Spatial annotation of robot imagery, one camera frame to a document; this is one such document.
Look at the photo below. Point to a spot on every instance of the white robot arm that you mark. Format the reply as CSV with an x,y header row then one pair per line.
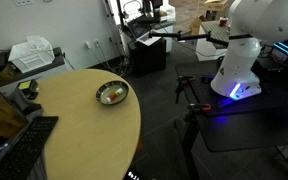
x,y
251,21

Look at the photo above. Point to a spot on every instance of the dark ceramic bowl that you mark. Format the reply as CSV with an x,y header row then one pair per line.
x,y
112,92

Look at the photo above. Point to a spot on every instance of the black computer tower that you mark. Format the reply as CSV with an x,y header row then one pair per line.
x,y
148,59

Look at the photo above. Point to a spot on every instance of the orange black clamp far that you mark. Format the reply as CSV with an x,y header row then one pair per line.
x,y
187,79

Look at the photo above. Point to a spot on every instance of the orange black clamp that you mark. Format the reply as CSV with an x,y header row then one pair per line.
x,y
203,107
187,79

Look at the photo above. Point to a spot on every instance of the orange black clamp near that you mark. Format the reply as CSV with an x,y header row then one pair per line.
x,y
203,107

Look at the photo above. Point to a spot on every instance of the cardboard box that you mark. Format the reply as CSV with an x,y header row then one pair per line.
x,y
215,5

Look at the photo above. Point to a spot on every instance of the black yellow tape dispenser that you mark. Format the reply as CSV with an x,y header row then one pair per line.
x,y
29,88

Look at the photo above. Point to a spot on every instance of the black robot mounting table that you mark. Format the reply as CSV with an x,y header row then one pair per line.
x,y
255,122

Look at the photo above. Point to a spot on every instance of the black keyboard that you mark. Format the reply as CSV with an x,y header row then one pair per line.
x,y
19,160

